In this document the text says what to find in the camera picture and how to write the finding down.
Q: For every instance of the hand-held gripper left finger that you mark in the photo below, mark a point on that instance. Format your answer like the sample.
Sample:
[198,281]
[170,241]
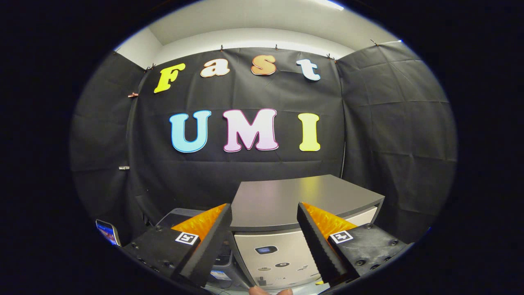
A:
[208,252]

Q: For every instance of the black backdrop cloth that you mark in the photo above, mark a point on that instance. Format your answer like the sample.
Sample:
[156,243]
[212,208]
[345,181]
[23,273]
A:
[389,135]

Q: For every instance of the smartphone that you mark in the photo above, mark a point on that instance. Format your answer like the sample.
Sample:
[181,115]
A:
[108,232]

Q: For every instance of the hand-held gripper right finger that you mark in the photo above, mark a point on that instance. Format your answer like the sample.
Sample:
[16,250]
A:
[317,246]

